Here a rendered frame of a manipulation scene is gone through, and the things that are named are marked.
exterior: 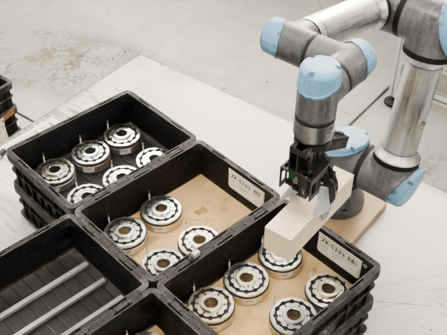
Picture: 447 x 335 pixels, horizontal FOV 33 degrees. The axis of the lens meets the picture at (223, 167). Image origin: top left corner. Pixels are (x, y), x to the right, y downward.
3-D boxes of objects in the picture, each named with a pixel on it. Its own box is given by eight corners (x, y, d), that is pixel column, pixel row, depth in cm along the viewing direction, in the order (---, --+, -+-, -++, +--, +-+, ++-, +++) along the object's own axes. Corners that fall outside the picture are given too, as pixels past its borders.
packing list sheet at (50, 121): (47, 115, 242) (47, 113, 241) (100, 143, 231) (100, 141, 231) (-37, 168, 222) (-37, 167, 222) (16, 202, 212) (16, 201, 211)
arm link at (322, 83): (354, 61, 132) (327, 83, 127) (346, 112, 139) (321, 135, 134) (316, 46, 136) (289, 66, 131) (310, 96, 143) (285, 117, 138)
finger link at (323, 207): (309, 232, 152) (302, 195, 147) (325, 216, 155) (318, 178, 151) (322, 236, 150) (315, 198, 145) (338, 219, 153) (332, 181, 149)
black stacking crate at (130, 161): (131, 122, 221) (128, 90, 214) (199, 172, 205) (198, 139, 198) (12, 185, 201) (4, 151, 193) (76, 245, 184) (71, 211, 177)
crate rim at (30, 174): (128, 95, 215) (128, 88, 214) (199, 145, 199) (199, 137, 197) (4, 157, 194) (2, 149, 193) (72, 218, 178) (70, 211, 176)
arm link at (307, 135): (308, 98, 142) (346, 115, 139) (306, 118, 145) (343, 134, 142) (286, 118, 138) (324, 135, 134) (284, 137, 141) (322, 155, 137)
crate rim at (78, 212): (199, 145, 199) (199, 137, 197) (283, 203, 182) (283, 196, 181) (72, 218, 178) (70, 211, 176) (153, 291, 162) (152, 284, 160)
